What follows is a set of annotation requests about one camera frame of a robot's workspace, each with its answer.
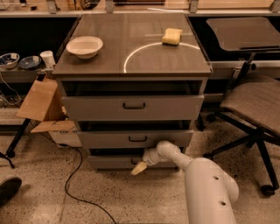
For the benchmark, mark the grey side shelf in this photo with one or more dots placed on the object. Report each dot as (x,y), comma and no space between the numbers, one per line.
(23,76)

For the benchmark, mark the grey drawer cabinet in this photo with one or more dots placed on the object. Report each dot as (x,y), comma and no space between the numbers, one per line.
(134,62)

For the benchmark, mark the dark blue plate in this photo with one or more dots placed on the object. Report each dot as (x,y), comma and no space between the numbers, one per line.
(30,63)

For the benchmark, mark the blue patterned bowl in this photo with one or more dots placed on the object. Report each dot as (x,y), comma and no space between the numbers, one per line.
(9,60)

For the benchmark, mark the white paper cup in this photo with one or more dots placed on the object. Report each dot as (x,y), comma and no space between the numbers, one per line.
(47,57)

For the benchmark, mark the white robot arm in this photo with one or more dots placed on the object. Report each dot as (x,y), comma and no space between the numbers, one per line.
(209,191)

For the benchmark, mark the grey drawer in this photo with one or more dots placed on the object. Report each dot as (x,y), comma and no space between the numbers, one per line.
(113,162)
(133,108)
(133,139)

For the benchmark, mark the black office chair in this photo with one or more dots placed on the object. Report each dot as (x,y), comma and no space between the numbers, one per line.
(254,98)

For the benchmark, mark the yellow sponge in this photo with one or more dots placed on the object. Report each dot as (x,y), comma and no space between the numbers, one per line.
(172,36)

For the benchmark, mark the grey bottom drawer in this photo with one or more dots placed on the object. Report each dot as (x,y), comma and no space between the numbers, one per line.
(113,162)

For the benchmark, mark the grey middle drawer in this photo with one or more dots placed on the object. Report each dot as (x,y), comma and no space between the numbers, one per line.
(133,139)

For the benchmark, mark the black tripod leg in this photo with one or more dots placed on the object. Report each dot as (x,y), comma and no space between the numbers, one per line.
(10,153)

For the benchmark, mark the brown cardboard box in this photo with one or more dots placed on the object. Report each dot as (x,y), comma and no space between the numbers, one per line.
(43,104)

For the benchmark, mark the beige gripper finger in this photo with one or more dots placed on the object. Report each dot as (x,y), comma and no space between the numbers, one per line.
(140,167)

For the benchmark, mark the white bowl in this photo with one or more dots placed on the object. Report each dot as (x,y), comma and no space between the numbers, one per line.
(85,47)

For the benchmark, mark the grey top drawer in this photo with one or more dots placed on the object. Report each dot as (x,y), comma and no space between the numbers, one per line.
(133,108)

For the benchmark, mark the black shoe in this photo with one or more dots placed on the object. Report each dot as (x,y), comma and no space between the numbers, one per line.
(8,189)

